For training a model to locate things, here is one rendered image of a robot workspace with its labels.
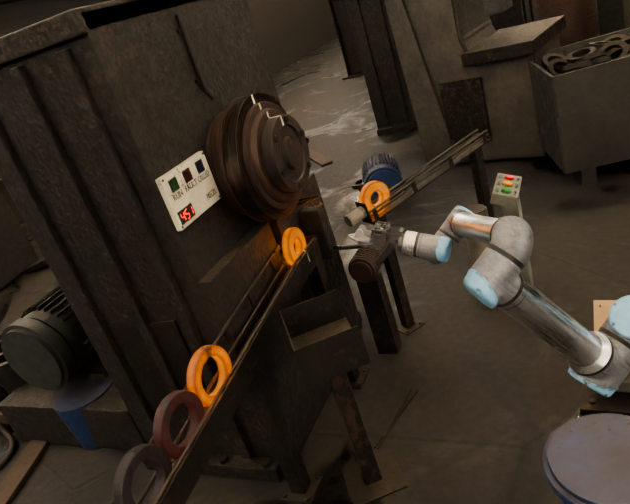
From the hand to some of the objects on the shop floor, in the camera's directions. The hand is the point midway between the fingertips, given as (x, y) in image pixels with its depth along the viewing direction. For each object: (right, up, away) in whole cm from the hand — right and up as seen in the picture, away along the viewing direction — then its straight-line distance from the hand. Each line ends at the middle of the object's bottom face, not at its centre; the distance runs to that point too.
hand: (351, 237), depth 220 cm
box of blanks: (+201, +63, +179) cm, 276 cm away
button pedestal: (+90, -28, +62) cm, 112 cm away
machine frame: (-38, -71, +60) cm, 101 cm away
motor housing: (+24, -50, +61) cm, 82 cm away
